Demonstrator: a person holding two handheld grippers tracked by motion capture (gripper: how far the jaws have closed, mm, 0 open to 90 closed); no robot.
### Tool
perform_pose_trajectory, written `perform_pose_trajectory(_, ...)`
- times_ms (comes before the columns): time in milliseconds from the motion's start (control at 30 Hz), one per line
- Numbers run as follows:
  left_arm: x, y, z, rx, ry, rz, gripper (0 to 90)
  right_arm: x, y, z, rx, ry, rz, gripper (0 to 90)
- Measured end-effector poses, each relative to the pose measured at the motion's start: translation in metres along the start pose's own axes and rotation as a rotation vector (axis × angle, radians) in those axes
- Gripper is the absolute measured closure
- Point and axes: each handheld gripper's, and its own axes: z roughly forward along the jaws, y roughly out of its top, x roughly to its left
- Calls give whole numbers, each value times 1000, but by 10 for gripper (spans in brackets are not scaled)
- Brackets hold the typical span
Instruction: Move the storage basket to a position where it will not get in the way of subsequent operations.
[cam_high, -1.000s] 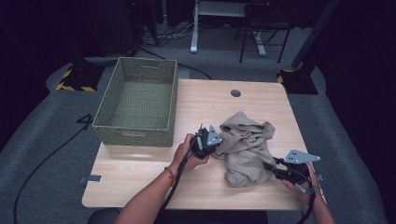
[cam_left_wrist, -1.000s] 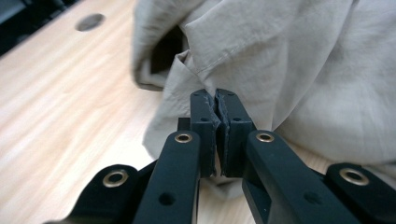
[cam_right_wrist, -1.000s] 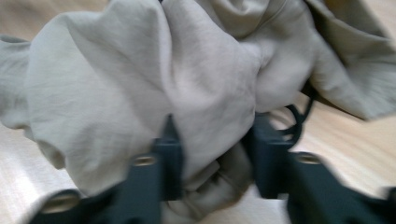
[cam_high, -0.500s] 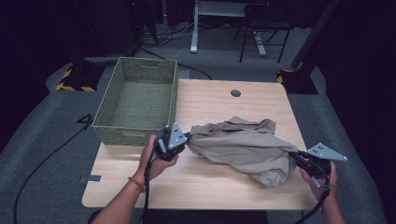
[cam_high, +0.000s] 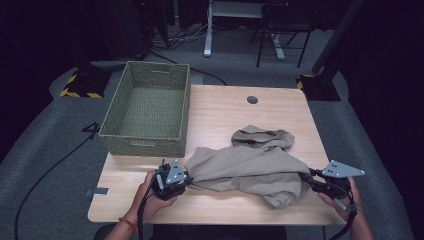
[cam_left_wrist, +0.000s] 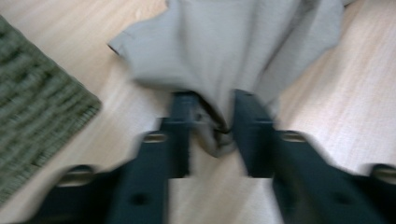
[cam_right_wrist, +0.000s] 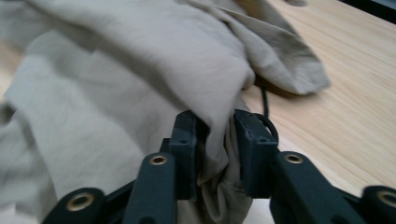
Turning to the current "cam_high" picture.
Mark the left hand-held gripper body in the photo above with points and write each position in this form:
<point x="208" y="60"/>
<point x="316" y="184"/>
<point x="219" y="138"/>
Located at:
<point x="170" y="185"/>

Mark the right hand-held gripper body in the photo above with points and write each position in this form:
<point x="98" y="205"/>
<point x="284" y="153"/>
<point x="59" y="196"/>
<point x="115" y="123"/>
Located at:
<point x="338" y="186"/>

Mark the khaki pants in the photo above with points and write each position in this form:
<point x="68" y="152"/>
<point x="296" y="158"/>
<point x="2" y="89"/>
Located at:
<point x="246" y="166"/>

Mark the green woven basket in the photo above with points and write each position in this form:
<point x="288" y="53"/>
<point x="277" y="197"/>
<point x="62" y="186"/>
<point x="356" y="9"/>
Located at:
<point x="150" y="113"/>

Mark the person's right hand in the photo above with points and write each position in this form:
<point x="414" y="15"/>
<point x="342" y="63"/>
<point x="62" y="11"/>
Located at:
<point x="350" y="206"/>

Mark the person's left hand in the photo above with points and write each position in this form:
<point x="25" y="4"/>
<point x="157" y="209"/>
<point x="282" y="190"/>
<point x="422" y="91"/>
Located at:
<point x="146" y="203"/>

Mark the person's dark clothing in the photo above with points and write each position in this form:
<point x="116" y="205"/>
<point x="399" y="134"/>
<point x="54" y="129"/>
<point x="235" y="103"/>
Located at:
<point x="216" y="233"/>

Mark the black yellow striped stand base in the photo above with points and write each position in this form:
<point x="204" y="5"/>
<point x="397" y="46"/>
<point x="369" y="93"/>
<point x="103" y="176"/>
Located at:
<point x="85" y="85"/>
<point x="320" y="88"/>

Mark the dark round table grommet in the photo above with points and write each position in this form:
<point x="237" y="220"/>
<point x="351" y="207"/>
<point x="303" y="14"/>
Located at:
<point x="252" y="99"/>

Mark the black slanted stand pole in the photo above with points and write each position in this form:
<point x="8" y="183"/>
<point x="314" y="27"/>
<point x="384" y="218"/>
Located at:
<point x="336" y="36"/>

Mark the black metal chair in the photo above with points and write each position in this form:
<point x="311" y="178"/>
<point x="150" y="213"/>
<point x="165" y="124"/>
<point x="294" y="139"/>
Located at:
<point x="261" y="43"/>

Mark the white desk frame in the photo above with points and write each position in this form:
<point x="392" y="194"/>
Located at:
<point x="208" y="33"/>

